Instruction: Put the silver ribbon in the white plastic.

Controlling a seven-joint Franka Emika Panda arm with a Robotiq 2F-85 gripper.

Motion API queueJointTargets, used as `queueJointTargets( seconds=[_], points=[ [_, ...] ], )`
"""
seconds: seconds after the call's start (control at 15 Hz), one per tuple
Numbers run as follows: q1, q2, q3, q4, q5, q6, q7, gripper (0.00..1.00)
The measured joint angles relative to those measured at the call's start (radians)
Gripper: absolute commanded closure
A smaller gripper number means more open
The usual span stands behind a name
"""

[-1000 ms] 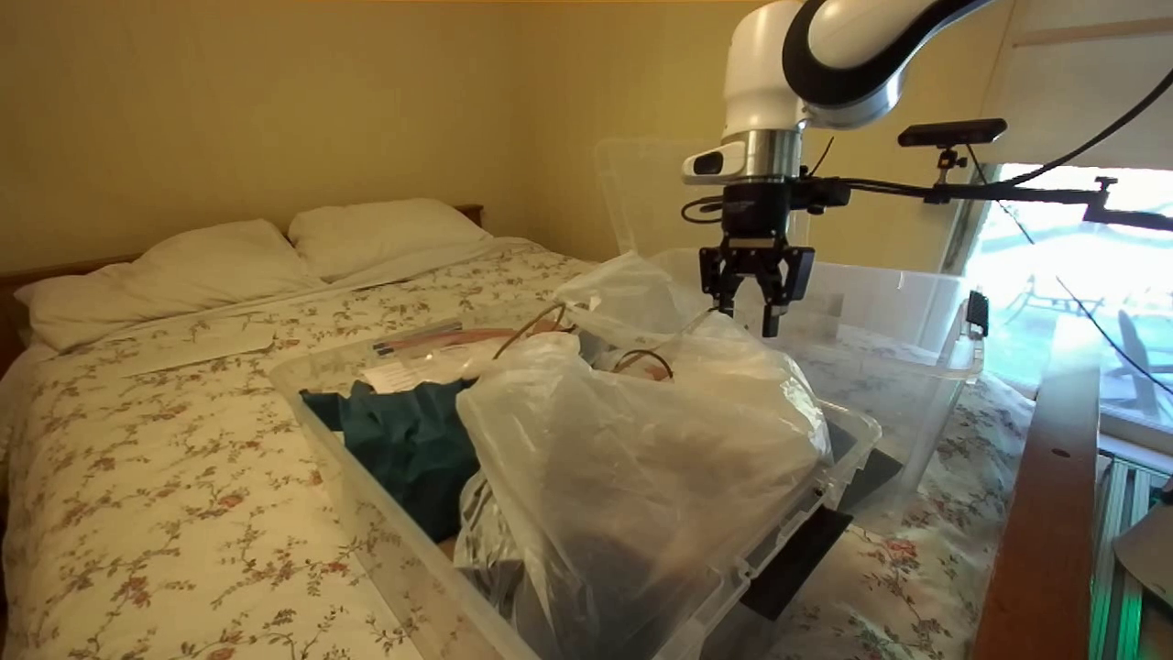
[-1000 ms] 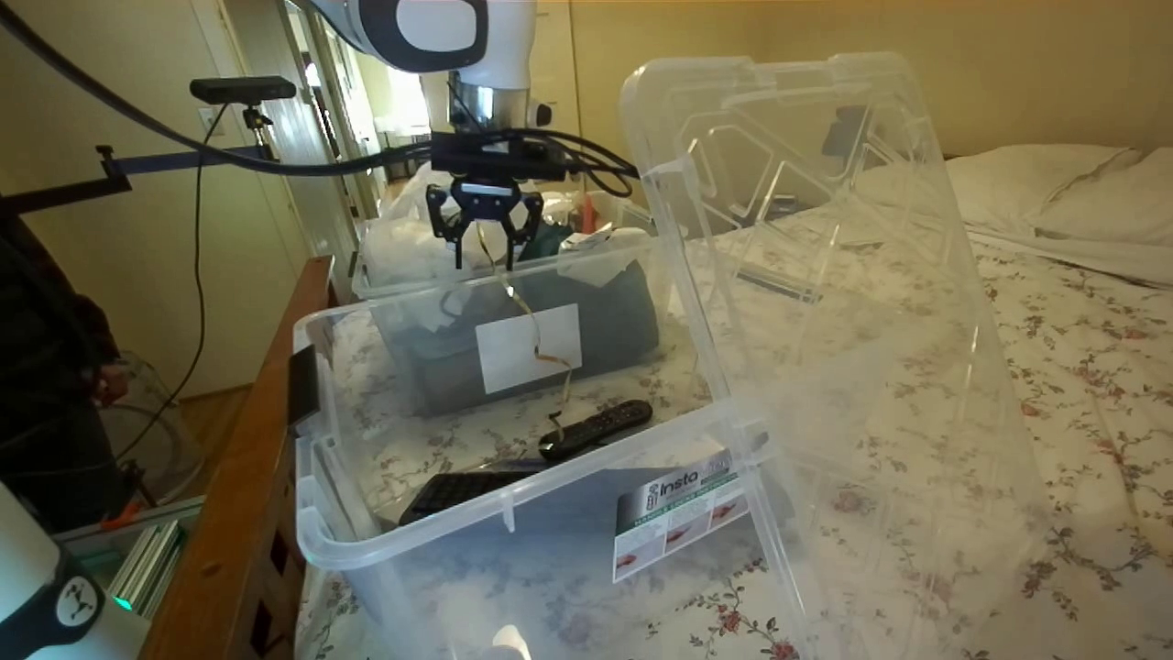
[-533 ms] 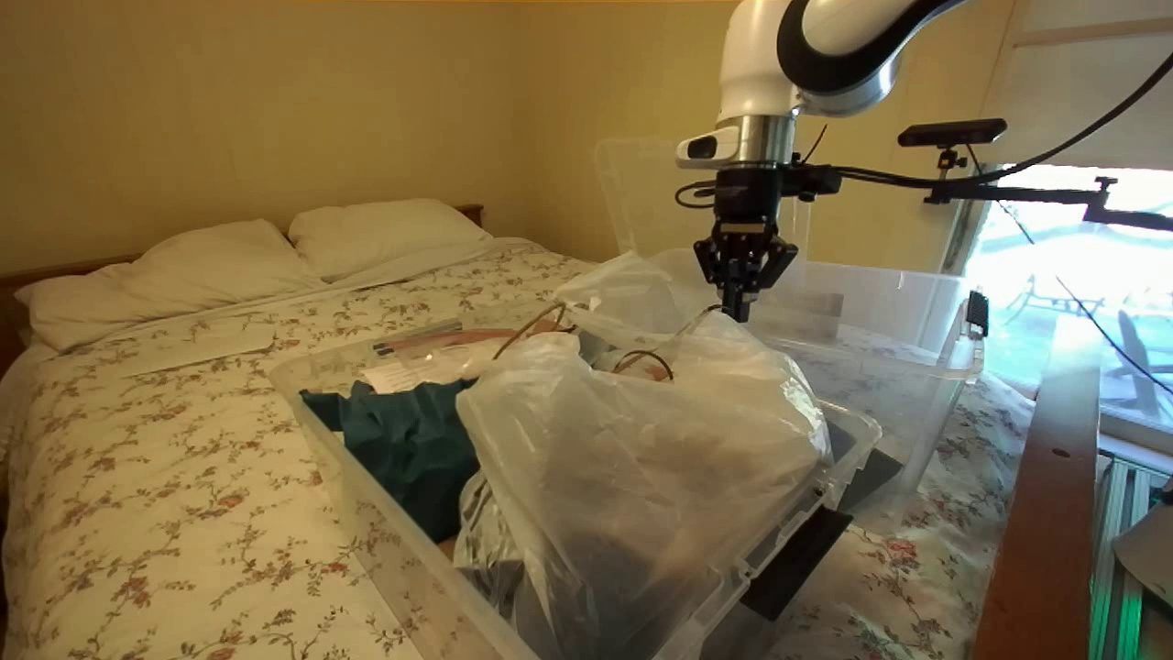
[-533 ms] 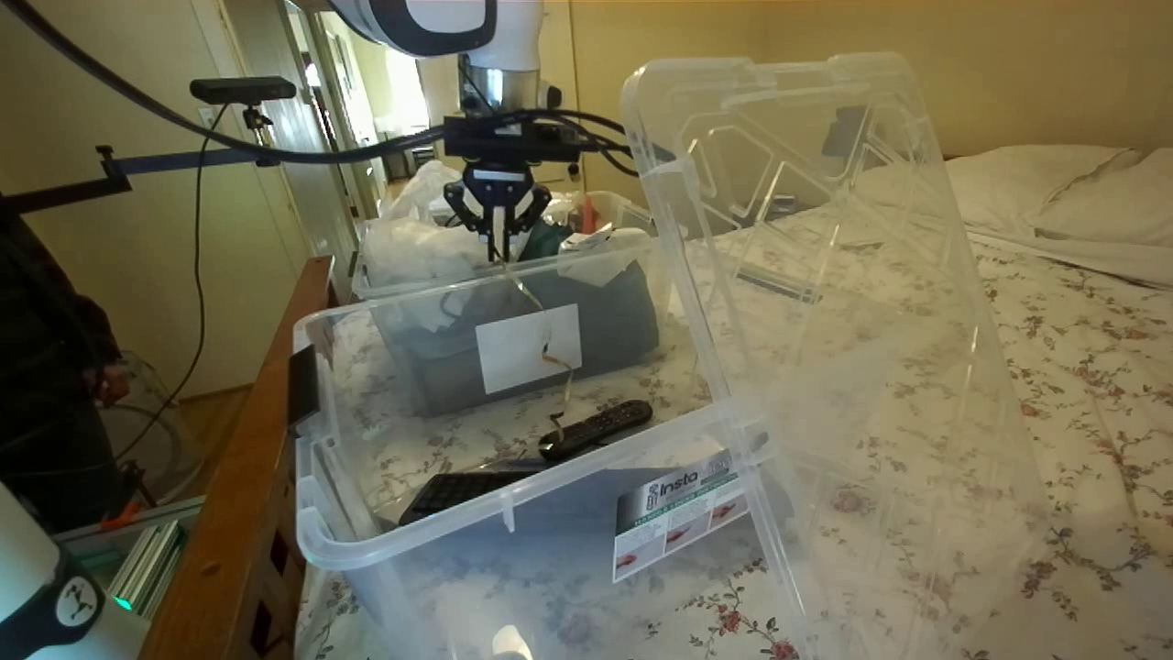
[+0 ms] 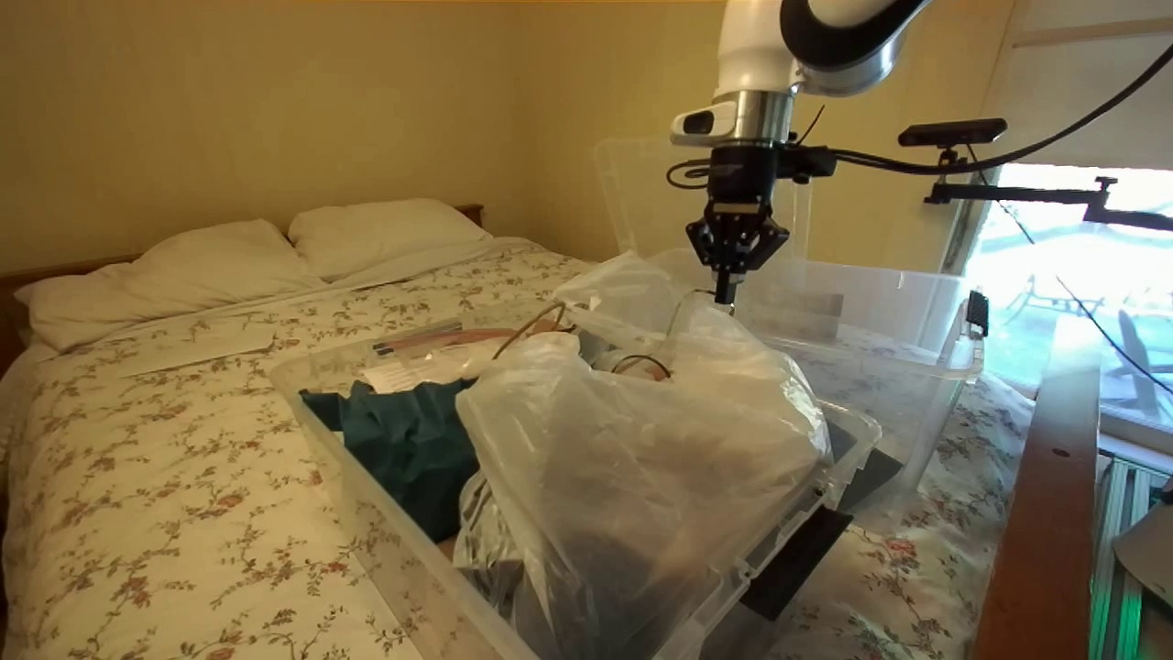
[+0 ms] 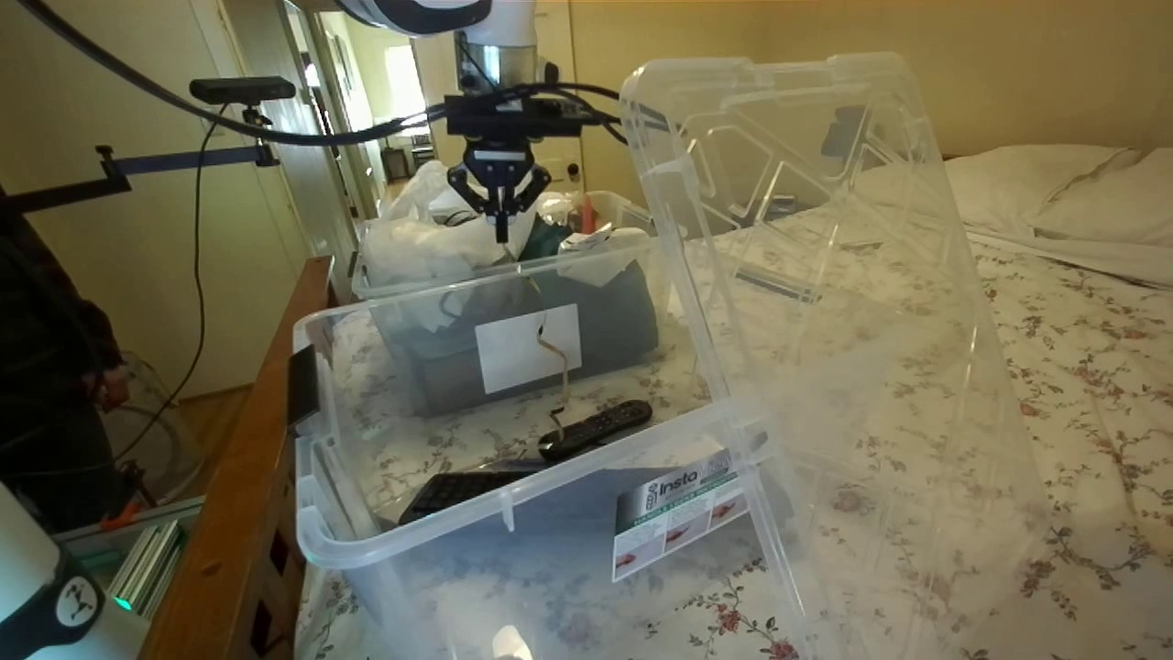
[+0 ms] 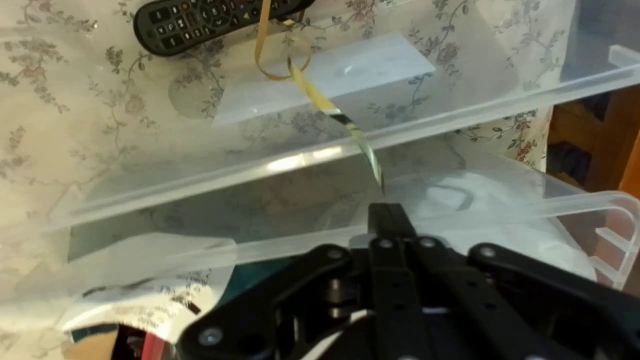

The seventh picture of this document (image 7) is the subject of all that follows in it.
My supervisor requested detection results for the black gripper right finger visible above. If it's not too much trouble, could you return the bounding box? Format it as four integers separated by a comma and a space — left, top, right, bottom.
393, 203, 640, 360

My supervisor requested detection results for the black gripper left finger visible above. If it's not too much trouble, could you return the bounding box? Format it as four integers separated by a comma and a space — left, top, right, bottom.
178, 203, 397, 360

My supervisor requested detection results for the teal cloth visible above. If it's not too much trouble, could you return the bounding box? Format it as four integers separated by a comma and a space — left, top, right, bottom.
219, 257, 296, 316

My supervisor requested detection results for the clear plastic storage bin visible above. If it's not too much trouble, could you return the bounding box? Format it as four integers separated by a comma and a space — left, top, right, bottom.
13, 189, 640, 360
46, 0, 640, 230

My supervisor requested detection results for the white paper bag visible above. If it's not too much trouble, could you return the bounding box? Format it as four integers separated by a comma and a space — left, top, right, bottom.
59, 271, 236, 337

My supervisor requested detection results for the wooden footboard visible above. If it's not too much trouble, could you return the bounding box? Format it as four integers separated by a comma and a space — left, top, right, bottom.
546, 86, 640, 197

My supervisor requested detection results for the black remote control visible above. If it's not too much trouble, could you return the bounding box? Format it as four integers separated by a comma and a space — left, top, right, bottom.
132, 0, 316, 60

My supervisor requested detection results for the floral bedspread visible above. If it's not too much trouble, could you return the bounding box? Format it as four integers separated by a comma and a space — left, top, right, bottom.
0, 0, 577, 360

